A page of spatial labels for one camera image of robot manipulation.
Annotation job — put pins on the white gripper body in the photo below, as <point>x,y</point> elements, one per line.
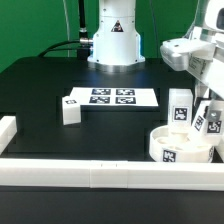
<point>201,53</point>

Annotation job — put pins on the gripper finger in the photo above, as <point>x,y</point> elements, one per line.
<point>214,115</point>

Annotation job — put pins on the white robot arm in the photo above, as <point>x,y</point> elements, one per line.
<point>117,49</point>

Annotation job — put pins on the white marker sheet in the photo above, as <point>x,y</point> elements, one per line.
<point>115,96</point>

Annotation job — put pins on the black cable connector block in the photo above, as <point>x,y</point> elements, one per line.
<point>83,53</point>

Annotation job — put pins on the white front fence wall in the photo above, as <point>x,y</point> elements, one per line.
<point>111,174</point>

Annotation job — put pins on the white fence wall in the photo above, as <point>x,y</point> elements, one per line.
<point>111,174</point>
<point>8,129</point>

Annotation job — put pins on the white left fence wall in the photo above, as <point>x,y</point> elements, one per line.
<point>8,129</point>

